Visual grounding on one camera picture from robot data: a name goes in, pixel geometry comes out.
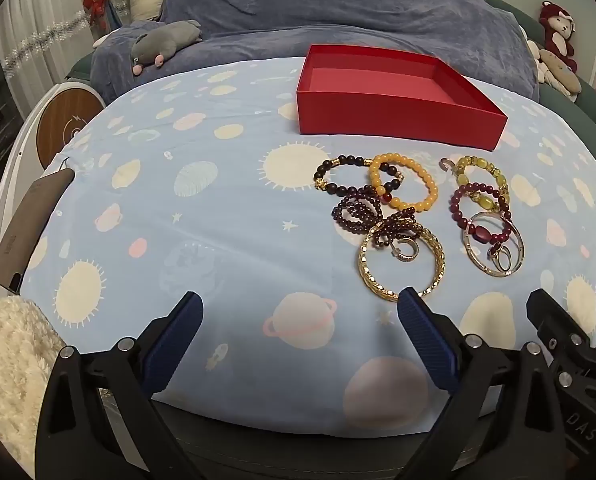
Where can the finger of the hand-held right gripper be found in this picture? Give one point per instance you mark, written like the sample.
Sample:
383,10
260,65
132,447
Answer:
552,315

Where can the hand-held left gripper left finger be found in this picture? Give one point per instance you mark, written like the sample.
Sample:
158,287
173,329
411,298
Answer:
178,335

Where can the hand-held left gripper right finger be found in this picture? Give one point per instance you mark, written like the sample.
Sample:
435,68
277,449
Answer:
427,340

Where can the gold hoop earring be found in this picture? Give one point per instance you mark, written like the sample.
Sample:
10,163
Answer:
412,255

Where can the thin rose gold bangle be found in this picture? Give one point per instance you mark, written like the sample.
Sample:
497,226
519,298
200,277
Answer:
470,255

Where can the red cardboard box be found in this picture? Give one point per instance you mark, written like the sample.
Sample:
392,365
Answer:
377,110

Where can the light blue planet print sheet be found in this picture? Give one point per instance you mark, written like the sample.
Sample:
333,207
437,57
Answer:
203,240

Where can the cream fluffy cloth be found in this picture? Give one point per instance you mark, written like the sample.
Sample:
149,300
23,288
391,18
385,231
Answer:
13,360

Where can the green sofa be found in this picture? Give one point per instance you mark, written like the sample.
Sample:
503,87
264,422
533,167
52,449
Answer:
585,115

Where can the beige plush toy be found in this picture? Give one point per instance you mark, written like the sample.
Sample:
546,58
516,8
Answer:
560,72

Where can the white appliance with wooden disc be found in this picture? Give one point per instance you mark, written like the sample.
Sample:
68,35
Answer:
63,125

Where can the red monkey plush toy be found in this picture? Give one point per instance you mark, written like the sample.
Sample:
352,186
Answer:
557,30

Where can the grey mouse plush toy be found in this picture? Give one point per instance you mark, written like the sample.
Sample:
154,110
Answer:
163,40

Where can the silver tinsel garland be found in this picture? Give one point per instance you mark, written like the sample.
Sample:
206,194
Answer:
43,37

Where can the blue-grey blanket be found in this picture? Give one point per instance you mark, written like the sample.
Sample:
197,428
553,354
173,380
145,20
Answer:
377,10

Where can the red ribbon bow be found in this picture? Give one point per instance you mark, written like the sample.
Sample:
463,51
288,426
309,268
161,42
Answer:
97,2

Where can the white curtain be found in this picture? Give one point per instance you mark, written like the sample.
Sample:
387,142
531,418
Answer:
33,10

